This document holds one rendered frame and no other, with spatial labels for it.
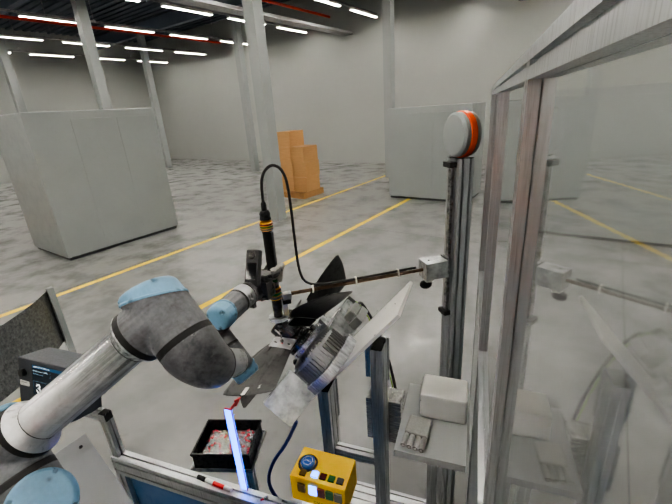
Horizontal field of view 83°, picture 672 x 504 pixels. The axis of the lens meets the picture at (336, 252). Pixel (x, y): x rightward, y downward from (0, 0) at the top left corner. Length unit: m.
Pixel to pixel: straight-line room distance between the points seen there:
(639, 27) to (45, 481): 1.02
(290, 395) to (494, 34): 12.67
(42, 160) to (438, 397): 6.58
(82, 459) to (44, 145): 6.27
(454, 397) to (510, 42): 12.31
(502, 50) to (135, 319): 12.97
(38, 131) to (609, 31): 7.12
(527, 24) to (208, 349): 12.93
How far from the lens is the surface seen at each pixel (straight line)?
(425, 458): 1.51
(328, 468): 1.20
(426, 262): 1.50
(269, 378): 1.32
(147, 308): 0.79
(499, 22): 13.46
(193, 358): 0.76
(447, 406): 1.57
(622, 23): 0.24
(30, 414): 0.97
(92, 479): 1.24
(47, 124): 7.26
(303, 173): 9.50
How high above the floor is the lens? 1.99
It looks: 20 degrees down
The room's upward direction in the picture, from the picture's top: 4 degrees counter-clockwise
